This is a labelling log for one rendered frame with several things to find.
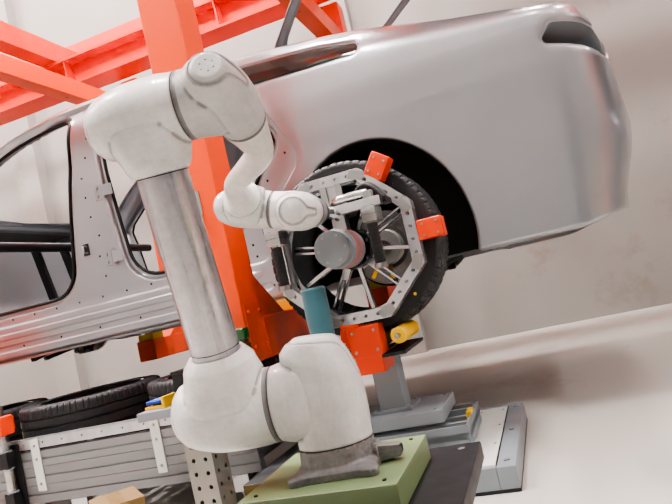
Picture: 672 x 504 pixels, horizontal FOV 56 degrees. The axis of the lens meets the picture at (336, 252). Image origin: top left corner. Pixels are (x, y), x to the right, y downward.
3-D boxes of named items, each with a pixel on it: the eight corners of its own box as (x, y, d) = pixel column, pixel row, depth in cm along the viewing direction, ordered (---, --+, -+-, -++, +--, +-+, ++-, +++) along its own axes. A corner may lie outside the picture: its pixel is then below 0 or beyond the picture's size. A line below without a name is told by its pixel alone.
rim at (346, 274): (454, 231, 246) (350, 163, 259) (445, 229, 224) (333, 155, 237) (384, 335, 255) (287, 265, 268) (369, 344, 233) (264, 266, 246)
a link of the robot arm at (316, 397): (370, 443, 120) (345, 329, 121) (278, 460, 122) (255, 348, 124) (377, 423, 136) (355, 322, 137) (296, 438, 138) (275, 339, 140)
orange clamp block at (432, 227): (423, 240, 226) (448, 234, 223) (419, 240, 218) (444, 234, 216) (418, 221, 226) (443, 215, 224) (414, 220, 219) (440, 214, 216)
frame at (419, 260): (438, 306, 223) (403, 157, 227) (435, 307, 217) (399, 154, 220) (298, 335, 239) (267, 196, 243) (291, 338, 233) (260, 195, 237)
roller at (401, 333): (422, 332, 246) (418, 317, 247) (406, 342, 218) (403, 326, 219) (407, 335, 248) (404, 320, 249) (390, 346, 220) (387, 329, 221)
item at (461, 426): (482, 422, 250) (476, 397, 250) (473, 449, 215) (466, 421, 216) (363, 440, 265) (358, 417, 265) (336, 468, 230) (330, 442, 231)
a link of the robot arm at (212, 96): (263, 84, 128) (200, 101, 130) (231, 25, 111) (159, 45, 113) (271, 139, 123) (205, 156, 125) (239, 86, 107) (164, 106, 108)
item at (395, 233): (420, 287, 275) (427, 214, 274) (417, 288, 268) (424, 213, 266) (350, 279, 285) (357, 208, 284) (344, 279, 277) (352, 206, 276)
